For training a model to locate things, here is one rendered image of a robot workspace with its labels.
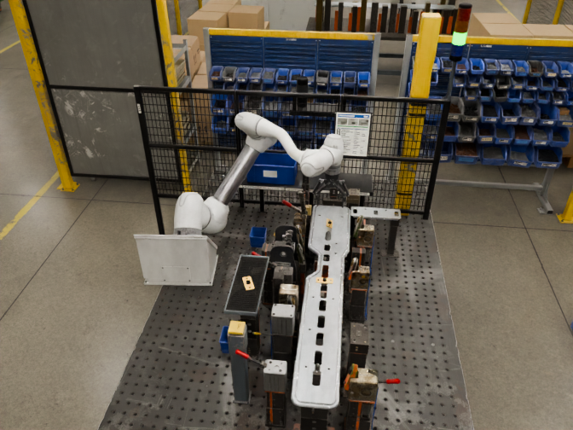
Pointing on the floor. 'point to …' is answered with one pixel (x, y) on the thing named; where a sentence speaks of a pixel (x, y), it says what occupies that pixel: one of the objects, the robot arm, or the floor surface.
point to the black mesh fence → (279, 141)
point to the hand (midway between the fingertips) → (330, 204)
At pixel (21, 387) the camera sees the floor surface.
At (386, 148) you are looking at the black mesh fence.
